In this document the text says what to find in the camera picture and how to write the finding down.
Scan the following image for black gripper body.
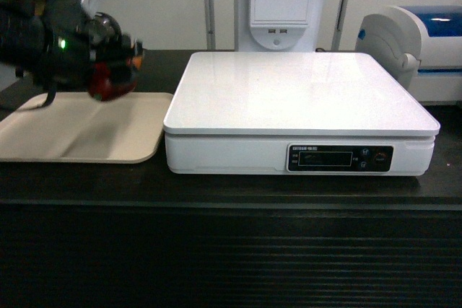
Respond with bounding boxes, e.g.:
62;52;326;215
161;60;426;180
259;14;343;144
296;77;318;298
32;0;132;87

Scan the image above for white electronic checkout scale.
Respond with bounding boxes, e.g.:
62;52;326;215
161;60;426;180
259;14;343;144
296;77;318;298
164;52;440;176

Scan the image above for black slatted checkout counter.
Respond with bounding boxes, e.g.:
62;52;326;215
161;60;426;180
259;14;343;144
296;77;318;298
0;48;462;308

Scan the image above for beige plastic tray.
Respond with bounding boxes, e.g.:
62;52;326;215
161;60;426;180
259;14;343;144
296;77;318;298
1;92;173;164

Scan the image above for white receipt printer terminal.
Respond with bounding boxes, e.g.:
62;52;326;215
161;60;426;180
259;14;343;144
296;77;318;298
234;0;323;52

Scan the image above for white blue label printer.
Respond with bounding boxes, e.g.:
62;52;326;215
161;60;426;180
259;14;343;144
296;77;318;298
355;5;461;105

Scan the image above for black cable strap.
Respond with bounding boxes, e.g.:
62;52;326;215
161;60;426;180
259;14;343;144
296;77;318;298
0;66;58;113

